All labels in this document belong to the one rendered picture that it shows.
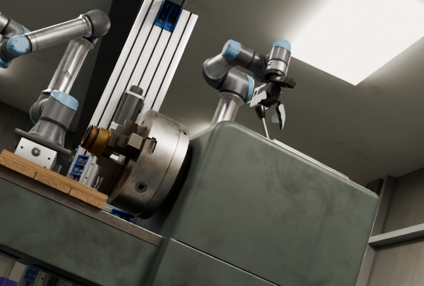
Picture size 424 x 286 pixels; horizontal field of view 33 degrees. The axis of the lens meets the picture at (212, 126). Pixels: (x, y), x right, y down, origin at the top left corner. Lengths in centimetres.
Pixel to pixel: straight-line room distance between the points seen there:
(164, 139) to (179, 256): 34
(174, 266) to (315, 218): 46
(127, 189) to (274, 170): 43
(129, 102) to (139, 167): 99
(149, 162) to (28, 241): 40
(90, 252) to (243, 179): 48
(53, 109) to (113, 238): 99
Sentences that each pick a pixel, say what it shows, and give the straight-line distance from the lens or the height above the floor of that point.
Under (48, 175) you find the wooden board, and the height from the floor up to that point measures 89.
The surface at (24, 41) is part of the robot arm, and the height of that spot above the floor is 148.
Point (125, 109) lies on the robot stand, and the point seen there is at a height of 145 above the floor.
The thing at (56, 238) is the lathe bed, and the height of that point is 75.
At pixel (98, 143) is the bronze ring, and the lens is 213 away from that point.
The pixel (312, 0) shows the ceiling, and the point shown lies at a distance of 494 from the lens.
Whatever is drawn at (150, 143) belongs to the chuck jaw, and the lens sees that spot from 206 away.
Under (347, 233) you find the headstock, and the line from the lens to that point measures 221.
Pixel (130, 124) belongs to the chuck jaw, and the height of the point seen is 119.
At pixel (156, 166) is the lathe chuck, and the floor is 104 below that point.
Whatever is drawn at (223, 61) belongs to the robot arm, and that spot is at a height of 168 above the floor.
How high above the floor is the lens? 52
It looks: 20 degrees up
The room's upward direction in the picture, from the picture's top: 21 degrees clockwise
